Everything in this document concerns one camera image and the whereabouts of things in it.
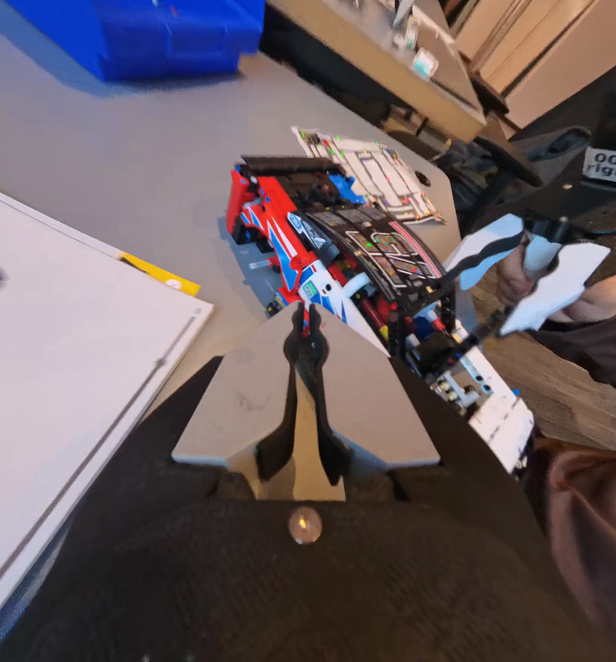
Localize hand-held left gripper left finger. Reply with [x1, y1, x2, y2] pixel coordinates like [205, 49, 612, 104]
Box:
[171, 302, 306, 484]

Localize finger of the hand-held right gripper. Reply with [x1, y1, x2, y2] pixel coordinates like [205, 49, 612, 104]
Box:
[441, 213, 527, 291]
[498, 242, 612, 338]

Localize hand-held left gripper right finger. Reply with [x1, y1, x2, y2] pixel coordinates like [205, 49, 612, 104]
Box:
[308, 304, 440, 487]

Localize toy brick race car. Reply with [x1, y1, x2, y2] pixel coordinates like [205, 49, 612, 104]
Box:
[225, 152, 536, 477]

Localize person's right forearm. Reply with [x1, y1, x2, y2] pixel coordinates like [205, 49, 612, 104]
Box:
[525, 295, 616, 399]

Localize background desk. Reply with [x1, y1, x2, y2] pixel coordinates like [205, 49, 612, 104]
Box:
[267, 0, 487, 143]

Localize grey desk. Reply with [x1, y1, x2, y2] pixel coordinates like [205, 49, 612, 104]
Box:
[0, 10, 487, 662]

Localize person's right hand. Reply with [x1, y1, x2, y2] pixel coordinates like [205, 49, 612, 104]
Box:
[497, 243, 616, 325]

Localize black office chair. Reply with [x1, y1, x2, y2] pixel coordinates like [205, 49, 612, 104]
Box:
[437, 124, 593, 218]

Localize holographic sticker sheet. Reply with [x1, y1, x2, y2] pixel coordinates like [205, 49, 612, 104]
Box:
[291, 126, 448, 225]

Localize yellow booklet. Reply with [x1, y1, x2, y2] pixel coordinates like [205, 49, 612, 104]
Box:
[117, 251, 202, 297]

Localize white instruction booklet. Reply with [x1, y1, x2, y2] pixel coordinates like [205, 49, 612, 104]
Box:
[0, 181, 215, 621]

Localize beige cabinet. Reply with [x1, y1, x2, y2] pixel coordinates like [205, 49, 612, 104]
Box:
[453, 0, 616, 130]

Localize blue plastic bin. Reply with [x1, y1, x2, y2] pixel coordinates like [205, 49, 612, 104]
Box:
[5, 0, 266, 83]

